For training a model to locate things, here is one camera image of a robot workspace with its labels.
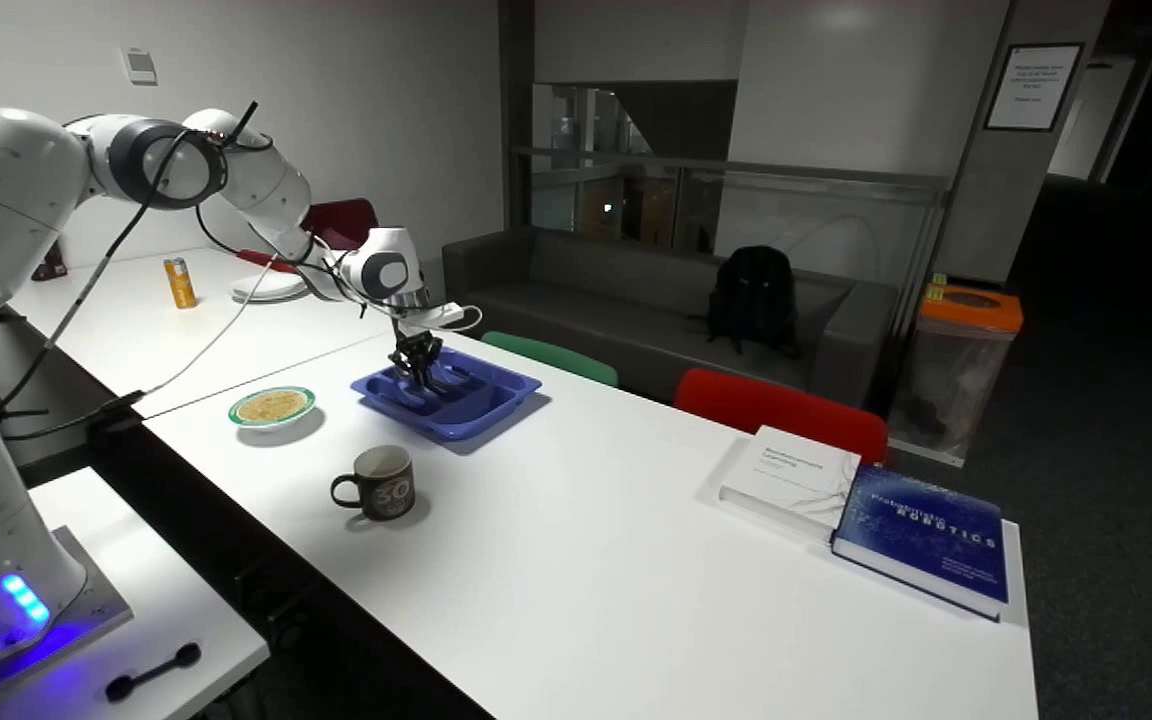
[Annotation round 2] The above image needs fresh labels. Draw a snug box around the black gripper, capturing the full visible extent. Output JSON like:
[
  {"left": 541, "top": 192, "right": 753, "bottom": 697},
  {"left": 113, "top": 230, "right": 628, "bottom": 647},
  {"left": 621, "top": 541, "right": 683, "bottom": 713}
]
[{"left": 383, "top": 298, "right": 446, "bottom": 393}]

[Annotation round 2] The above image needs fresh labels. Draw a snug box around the blue plastic cutlery tray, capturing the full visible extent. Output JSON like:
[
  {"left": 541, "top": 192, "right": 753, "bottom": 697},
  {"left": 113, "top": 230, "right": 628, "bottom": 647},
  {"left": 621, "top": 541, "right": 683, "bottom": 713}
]
[{"left": 349, "top": 347, "right": 547, "bottom": 446}]

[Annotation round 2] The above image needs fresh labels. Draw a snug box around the black printed mug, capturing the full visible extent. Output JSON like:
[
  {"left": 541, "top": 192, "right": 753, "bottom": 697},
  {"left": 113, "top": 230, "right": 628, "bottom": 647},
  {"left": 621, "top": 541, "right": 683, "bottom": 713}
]
[{"left": 329, "top": 441, "right": 420, "bottom": 525}]

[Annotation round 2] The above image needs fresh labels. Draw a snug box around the green chair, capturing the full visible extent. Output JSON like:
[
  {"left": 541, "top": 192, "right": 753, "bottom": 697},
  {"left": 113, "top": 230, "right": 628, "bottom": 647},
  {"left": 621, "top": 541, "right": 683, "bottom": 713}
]
[{"left": 476, "top": 329, "right": 622, "bottom": 393}]

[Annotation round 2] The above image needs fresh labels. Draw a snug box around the dark red chair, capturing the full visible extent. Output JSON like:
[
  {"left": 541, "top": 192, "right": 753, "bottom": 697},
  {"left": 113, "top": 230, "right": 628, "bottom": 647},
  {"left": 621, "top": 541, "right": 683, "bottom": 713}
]
[{"left": 291, "top": 195, "right": 383, "bottom": 258}]

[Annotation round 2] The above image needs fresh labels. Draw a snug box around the white plate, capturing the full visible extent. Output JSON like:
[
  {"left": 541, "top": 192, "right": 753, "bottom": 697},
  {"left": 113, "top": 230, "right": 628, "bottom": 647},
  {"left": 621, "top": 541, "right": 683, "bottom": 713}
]
[{"left": 227, "top": 269, "right": 312, "bottom": 309}]

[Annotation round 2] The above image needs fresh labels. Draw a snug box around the dark grey sofa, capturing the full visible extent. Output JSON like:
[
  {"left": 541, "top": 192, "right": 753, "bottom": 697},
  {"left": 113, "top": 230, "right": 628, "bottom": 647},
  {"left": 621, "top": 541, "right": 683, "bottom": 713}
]
[{"left": 439, "top": 225, "right": 928, "bottom": 413}]

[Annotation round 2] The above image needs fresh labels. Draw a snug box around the yellow bottle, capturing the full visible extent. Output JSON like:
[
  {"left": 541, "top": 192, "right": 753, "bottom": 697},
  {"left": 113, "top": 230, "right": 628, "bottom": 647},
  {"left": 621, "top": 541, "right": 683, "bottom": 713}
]
[{"left": 161, "top": 257, "right": 205, "bottom": 311}]

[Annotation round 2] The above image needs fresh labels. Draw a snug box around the black backpack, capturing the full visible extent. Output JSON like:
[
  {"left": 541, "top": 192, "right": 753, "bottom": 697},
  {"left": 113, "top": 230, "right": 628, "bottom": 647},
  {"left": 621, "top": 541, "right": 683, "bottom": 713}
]
[{"left": 702, "top": 242, "right": 803, "bottom": 359}]

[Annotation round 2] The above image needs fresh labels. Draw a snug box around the metal handrail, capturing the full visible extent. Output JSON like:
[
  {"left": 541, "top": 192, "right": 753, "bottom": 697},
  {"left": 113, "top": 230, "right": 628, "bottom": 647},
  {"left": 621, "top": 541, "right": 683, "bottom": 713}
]
[{"left": 508, "top": 142, "right": 950, "bottom": 203}]

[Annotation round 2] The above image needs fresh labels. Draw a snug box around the bright red chair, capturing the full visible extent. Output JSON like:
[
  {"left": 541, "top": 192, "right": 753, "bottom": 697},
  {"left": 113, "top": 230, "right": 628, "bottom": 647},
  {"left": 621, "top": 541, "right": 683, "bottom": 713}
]
[{"left": 671, "top": 362, "right": 893, "bottom": 468}]

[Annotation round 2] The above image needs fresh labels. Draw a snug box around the white book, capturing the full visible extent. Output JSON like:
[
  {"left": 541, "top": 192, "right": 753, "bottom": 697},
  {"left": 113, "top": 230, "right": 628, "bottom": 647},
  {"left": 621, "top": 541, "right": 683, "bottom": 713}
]
[{"left": 690, "top": 420, "right": 862, "bottom": 543}]

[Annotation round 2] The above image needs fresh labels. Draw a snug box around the black dumbbell shaped tool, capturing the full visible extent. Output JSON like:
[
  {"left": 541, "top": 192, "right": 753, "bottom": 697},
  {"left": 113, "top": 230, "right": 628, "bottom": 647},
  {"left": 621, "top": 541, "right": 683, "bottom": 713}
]
[{"left": 104, "top": 639, "right": 205, "bottom": 706}]

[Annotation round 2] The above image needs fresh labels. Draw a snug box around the orange lidded bin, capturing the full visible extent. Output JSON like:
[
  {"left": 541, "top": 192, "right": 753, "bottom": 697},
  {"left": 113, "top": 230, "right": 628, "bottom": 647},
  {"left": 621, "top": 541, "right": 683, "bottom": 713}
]
[{"left": 886, "top": 274, "right": 1029, "bottom": 471}]

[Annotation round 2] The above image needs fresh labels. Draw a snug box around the blue hardcover book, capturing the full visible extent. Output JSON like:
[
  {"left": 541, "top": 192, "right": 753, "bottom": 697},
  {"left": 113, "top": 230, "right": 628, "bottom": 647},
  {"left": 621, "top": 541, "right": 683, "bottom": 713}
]
[{"left": 828, "top": 464, "right": 1014, "bottom": 625}]

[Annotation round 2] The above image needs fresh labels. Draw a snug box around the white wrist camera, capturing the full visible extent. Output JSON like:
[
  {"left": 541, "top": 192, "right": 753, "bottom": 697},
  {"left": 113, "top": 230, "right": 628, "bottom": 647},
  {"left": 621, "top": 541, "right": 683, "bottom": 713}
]
[{"left": 425, "top": 298, "right": 489, "bottom": 334}]

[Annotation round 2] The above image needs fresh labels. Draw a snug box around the white cable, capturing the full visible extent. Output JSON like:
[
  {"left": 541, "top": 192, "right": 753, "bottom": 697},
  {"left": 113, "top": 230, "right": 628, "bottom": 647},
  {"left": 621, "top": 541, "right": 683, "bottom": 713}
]
[{"left": 131, "top": 203, "right": 389, "bottom": 413}]

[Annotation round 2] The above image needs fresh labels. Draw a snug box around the black cable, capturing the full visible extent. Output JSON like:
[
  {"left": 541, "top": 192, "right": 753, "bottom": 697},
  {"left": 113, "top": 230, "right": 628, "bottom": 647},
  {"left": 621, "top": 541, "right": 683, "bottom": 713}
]
[{"left": 0, "top": 97, "right": 267, "bottom": 471}]

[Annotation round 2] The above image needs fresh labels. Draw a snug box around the wall thermostat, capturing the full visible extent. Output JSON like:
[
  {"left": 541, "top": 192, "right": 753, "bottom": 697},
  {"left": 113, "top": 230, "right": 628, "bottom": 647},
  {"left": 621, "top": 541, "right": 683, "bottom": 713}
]
[{"left": 120, "top": 44, "right": 162, "bottom": 91}]

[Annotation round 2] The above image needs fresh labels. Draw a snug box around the framed wall notice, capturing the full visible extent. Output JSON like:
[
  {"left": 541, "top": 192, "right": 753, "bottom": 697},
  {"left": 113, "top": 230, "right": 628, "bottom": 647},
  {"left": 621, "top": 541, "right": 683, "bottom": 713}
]
[{"left": 985, "top": 39, "right": 1087, "bottom": 137}]

